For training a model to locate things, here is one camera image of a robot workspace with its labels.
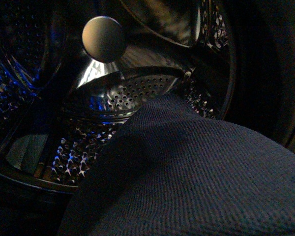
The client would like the navy blue knit garment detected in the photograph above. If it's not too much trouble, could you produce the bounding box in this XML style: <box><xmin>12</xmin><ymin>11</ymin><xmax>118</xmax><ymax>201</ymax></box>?
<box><xmin>58</xmin><ymin>95</ymin><xmax>295</xmax><ymax>236</ymax></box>

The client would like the grey front-load washing machine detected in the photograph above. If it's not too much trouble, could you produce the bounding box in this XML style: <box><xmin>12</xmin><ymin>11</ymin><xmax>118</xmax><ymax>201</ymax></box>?
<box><xmin>0</xmin><ymin>0</ymin><xmax>295</xmax><ymax>236</ymax></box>

